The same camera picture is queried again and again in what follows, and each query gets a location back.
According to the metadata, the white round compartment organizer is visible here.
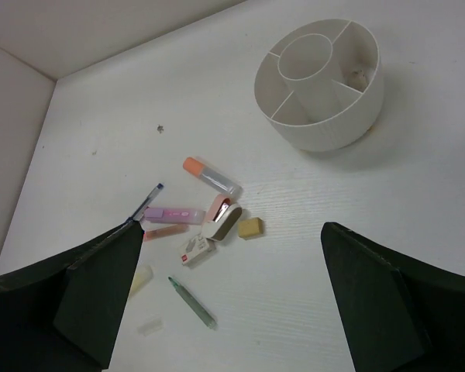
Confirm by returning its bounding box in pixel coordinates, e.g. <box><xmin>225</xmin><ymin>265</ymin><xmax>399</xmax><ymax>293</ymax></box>
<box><xmin>254</xmin><ymin>19</ymin><xmax>384</xmax><ymax>153</ymax></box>

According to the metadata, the pink white mini stapler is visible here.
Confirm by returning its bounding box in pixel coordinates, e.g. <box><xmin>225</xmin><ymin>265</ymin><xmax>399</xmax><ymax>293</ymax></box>
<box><xmin>201</xmin><ymin>194</ymin><xmax>243</xmax><ymax>242</ymax></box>

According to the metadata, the green slim highlighter pen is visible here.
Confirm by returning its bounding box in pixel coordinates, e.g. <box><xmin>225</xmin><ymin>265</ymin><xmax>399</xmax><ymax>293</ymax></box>
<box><xmin>167</xmin><ymin>277</ymin><xmax>217</xmax><ymax>329</ymax></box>

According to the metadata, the purple highlighter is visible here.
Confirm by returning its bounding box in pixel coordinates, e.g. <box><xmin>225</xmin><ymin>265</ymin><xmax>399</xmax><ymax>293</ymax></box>
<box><xmin>143</xmin><ymin>207</ymin><xmax>205</xmax><ymax>226</ymax></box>

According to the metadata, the white staples box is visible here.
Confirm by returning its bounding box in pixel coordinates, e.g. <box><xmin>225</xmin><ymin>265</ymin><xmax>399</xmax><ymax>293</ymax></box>
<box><xmin>178</xmin><ymin>233</ymin><xmax>216</xmax><ymax>267</ymax></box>

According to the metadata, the blue gel pen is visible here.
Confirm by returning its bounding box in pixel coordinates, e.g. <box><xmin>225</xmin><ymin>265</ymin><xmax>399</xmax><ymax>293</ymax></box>
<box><xmin>125</xmin><ymin>183</ymin><xmax>164</xmax><ymax>224</ymax></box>

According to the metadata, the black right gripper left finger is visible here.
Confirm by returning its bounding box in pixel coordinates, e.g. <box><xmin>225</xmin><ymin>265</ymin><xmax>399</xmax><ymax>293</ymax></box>
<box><xmin>0</xmin><ymin>221</ymin><xmax>143</xmax><ymax>371</ymax></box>

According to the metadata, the tan eraser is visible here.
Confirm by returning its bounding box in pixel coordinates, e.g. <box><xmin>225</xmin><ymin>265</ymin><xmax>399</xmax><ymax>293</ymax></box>
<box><xmin>238</xmin><ymin>217</ymin><xmax>264</xmax><ymax>239</ymax></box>

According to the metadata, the orange cap highlighter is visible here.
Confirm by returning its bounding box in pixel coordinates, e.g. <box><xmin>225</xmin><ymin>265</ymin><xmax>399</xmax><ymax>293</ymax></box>
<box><xmin>183</xmin><ymin>157</ymin><xmax>243</xmax><ymax>198</ymax></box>

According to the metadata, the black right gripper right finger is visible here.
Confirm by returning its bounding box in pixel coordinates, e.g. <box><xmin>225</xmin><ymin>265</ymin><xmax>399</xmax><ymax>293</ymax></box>
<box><xmin>321</xmin><ymin>222</ymin><xmax>465</xmax><ymax>371</ymax></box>

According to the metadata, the yellow highlighter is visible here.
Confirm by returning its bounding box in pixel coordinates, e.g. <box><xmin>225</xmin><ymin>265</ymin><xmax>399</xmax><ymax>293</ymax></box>
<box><xmin>129</xmin><ymin>265</ymin><xmax>153</xmax><ymax>298</ymax></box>

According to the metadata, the salmon slim highlighter pen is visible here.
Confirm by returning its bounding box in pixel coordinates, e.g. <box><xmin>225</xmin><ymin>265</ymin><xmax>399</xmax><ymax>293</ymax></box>
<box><xmin>143</xmin><ymin>224</ymin><xmax>188</xmax><ymax>242</ymax></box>

